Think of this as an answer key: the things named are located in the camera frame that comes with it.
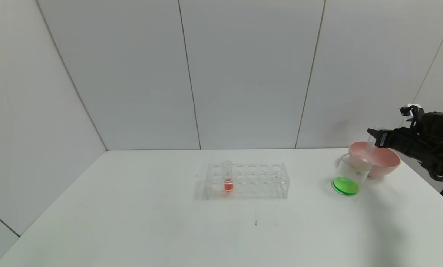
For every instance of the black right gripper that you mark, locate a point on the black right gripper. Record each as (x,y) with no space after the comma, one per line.
(383,139)

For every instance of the pink bowl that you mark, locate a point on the pink bowl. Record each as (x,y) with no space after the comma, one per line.
(382,163)

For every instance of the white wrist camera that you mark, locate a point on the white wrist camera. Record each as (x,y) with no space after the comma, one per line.
(412,113)

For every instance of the test tube with red pigment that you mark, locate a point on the test tube with red pigment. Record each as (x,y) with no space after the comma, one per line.
(228,183)

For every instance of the clear plastic test tube rack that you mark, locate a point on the clear plastic test tube rack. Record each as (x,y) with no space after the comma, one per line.
(258,185)

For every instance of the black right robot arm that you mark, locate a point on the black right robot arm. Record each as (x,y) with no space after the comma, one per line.
(442,148)

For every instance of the test tube with blue pigment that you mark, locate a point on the test tube with blue pigment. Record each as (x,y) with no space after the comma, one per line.
(373,144)

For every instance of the clear plastic beaker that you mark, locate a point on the clear plastic beaker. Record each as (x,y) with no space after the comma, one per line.
(345,185)

